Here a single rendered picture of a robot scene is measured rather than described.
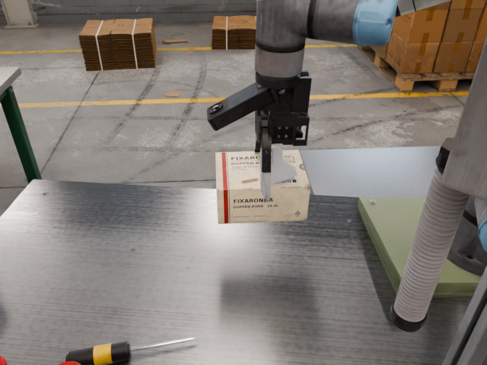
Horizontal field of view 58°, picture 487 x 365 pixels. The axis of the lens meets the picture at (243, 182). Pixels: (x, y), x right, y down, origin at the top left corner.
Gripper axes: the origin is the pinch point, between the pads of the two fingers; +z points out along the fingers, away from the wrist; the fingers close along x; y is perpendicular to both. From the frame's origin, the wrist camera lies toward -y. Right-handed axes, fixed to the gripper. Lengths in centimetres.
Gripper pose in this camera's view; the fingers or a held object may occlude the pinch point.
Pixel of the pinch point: (259, 177)
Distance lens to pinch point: 79.9
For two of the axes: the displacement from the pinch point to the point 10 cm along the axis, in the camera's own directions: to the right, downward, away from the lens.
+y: 10.0, -0.2, 0.6
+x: -0.7, -5.7, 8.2
